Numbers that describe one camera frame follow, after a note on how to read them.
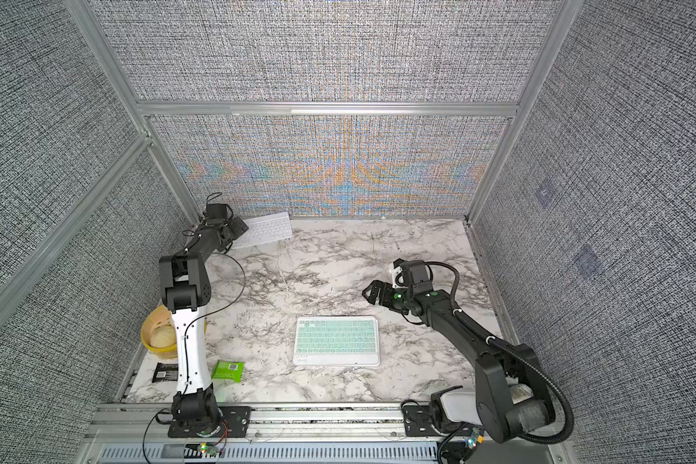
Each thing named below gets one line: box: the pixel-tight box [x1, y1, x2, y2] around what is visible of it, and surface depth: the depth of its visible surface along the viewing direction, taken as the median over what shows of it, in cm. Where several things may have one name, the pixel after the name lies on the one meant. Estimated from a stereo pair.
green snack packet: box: [210, 359, 245, 383], surface depth 82 cm
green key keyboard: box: [292, 315, 380, 367], surface depth 87 cm
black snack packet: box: [151, 362, 179, 383], surface depth 82 cm
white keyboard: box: [232, 211, 293, 249], surface depth 119 cm
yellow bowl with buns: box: [140, 304, 178, 359], surface depth 85 cm
